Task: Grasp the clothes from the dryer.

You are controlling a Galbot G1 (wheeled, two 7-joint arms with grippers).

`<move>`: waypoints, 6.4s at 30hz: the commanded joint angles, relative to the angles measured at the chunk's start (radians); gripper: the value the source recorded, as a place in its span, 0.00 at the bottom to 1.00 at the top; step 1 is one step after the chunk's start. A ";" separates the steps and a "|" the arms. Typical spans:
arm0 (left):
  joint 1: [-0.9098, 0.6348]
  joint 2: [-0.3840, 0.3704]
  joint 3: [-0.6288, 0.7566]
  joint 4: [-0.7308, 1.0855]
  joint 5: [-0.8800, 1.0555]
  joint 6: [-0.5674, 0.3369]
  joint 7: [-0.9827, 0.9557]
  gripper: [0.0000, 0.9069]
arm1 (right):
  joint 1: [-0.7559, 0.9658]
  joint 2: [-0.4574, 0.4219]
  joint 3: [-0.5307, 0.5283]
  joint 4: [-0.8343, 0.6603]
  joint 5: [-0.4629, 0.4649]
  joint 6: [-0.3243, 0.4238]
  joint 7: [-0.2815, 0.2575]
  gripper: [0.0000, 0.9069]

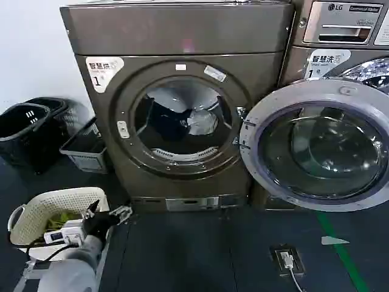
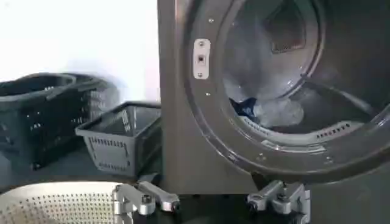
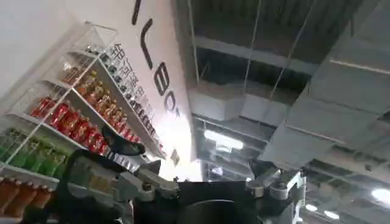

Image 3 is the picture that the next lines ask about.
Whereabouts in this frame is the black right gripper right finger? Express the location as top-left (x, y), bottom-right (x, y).
top-left (246, 163), bottom-right (307, 208)

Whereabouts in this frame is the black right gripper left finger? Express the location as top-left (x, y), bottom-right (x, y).
top-left (115, 160), bottom-right (180, 202)

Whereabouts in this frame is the long bright ceiling light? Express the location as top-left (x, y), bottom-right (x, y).
top-left (203, 129), bottom-right (245, 152)

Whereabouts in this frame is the clear shelf with bottled drinks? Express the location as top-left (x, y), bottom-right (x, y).
top-left (0, 21), bottom-right (167, 224)

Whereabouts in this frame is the small wall sign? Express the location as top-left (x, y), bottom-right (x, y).
top-left (169, 148), bottom-right (181, 167)

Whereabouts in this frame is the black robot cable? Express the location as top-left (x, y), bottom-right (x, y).
top-left (51, 124), bottom-right (146, 224)

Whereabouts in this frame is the large grey ventilation duct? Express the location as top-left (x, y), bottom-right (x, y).
top-left (258, 0), bottom-right (390, 173)

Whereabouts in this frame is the white box ventilation duct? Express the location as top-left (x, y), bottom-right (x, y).
top-left (188, 88), bottom-right (291, 126)

